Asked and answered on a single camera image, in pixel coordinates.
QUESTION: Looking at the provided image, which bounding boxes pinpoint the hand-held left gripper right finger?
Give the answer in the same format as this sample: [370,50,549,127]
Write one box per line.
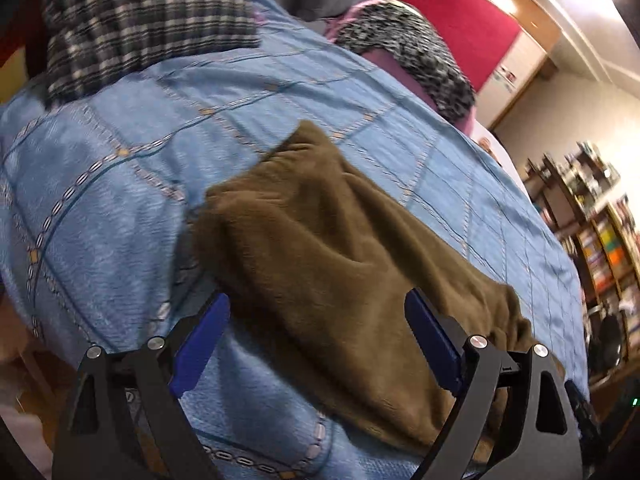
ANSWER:
[404,288,583,480]

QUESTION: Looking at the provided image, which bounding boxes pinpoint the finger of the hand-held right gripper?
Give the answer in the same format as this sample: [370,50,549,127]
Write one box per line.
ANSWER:
[564,379,608,443]

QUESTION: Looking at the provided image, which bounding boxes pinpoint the white bed sheet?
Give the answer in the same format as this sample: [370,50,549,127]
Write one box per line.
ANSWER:
[470,120,531,196]

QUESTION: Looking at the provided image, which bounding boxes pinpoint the wooden door frame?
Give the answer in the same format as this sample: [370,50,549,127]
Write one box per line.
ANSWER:
[430,0,563,131]

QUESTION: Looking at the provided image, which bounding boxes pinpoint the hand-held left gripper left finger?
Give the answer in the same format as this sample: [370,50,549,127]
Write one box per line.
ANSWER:
[51,292,231,480]

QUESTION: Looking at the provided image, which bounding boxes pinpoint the brown fleece pants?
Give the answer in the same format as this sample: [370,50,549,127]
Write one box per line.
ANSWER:
[192,120,566,466]

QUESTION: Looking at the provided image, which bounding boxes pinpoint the black chair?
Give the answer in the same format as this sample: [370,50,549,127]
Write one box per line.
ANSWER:
[585,305,626,376]

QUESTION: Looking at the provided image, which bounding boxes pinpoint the wooden bookshelf with books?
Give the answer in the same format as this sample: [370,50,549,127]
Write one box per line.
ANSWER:
[555,195,640,331]

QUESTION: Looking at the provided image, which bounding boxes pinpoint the dark plaid pillow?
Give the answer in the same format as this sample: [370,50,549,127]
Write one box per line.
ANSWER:
[42,0,261,106]

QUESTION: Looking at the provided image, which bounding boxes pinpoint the wooden desktop shelf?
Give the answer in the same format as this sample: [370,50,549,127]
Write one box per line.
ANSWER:
[522,141,621,221]

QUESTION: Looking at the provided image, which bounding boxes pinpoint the pink blanket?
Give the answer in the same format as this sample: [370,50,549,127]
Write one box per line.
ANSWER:
[322,0,481,138]

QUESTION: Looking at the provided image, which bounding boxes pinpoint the leopard print cloth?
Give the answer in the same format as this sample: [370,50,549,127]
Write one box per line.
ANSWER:
[332,1,478,121]

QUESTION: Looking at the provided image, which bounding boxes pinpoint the wall stickers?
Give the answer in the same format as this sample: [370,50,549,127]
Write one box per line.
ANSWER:
[492,66,517,92]

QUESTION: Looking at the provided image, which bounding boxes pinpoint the blue checked blanket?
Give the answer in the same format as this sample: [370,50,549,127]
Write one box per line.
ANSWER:
[0,0,591,480]

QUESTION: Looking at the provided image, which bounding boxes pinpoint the red upright panel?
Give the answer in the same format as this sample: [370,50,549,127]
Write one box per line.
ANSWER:
[387,0,523,93]

